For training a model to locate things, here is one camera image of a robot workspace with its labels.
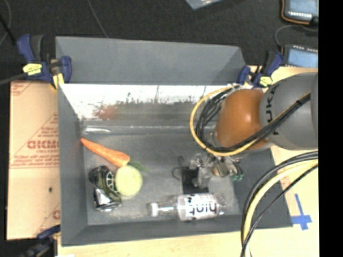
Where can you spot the pale green round slice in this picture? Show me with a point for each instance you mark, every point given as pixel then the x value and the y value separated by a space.
pixel 129 181

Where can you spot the grey metal bin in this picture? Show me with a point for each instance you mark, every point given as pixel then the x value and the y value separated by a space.
pixel 160 149

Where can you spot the brown cardboard board red print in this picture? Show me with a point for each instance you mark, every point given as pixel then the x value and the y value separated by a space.
pixel 32 132

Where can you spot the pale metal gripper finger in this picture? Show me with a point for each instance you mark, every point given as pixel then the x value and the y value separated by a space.
pixel 203 178
pixel 195 162

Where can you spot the black binder clip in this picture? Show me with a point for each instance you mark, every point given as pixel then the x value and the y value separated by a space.
pixel 188 179

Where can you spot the clear plastic bottle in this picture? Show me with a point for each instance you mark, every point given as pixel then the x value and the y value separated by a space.
pixel 198 207

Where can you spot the orange toy carrot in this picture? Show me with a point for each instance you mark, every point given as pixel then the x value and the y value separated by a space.
pixel 107 152

